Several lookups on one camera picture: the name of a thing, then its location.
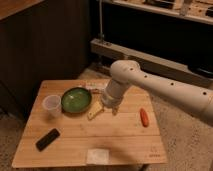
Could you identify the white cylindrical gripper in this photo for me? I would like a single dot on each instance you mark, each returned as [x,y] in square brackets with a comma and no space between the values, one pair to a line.
[111,97]

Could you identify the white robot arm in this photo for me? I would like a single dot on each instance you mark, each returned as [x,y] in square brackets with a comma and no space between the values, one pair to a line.
[194,100]

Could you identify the white red small box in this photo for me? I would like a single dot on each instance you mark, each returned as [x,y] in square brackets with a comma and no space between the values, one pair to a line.
[95,87]

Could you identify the green bowl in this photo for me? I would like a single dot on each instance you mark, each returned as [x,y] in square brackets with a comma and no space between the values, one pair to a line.
[76,100]

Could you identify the wooden table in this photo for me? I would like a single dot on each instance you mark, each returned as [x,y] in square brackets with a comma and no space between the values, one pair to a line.
[122,134]

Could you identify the clear plastic cup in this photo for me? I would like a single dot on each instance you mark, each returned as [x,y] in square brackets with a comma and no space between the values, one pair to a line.
[52,104]

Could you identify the black rectangular remote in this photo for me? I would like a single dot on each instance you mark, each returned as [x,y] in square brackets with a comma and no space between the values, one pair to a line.
[47,139]

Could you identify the vertical metal pole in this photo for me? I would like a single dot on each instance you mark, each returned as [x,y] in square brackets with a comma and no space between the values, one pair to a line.
[101,35]

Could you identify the grey metal beam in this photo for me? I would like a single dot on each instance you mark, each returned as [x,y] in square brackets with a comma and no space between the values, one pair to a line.
[151,63]

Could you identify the dark wooden cabinet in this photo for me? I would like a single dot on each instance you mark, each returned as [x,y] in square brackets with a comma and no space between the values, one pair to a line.
[49,41]

